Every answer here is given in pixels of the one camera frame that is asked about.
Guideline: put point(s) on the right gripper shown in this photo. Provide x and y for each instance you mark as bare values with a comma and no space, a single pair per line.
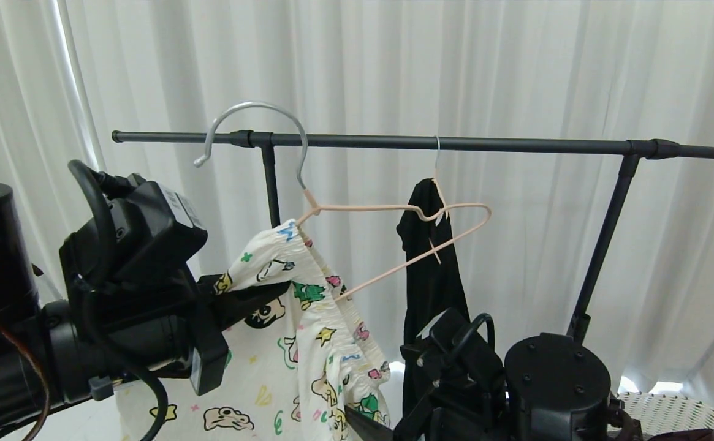
455,419

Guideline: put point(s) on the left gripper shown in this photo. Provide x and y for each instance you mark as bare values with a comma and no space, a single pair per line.
197,349

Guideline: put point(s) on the cream printed garment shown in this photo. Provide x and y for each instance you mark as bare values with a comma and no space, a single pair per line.
295,367

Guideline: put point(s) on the pink clothes hanger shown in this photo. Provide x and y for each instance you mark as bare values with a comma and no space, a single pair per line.
363,208
437,184

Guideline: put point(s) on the black garment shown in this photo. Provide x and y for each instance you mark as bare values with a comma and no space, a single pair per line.
430,282

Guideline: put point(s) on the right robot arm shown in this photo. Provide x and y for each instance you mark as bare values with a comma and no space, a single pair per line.
559,386

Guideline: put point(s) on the black clothes rack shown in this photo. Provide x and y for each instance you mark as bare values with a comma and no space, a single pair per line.
455,143

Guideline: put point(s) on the white laundry basket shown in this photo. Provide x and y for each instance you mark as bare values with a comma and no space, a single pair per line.
669,413

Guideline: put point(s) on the white curtain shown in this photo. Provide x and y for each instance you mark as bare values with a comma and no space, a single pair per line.
393,73

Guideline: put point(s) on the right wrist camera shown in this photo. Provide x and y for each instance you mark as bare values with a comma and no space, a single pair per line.
455,355

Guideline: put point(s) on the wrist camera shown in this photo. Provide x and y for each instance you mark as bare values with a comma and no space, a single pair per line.
455,355
148,233

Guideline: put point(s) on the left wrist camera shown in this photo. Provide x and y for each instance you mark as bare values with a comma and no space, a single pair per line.
148,233

